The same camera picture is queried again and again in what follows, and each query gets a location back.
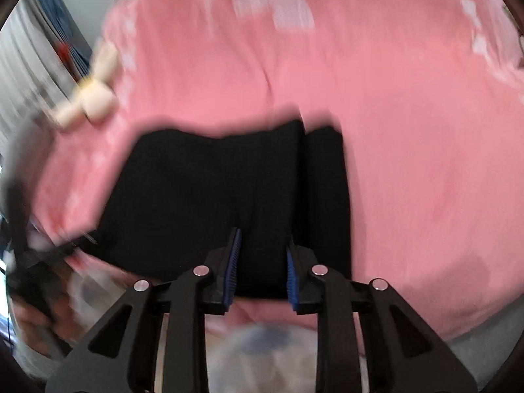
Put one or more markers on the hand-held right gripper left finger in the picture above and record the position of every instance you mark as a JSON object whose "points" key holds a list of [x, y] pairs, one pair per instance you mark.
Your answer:
{"points": [[233, 272]]}

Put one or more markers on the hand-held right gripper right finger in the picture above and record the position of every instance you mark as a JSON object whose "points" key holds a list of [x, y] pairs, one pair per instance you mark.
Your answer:
{"points": [[291, 284]]}

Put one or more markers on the black pants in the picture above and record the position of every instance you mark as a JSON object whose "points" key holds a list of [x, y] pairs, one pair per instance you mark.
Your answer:
{"points": [[184, 196]]}

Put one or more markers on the pink bow-print fleece blanket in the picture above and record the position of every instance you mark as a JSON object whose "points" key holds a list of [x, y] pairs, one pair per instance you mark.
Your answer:
{"points": [[409, 131]]}

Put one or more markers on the cream bunny plush toy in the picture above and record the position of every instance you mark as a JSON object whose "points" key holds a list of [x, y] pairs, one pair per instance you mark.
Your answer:
{"points": [[96, 102]]}

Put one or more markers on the red curtain tie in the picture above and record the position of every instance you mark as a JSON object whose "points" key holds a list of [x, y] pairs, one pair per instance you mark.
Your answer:
{"points": [[63, 51]]}

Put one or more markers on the blue and white curtain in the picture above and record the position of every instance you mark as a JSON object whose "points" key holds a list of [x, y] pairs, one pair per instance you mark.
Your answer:
{"points": [[24, 69]]}

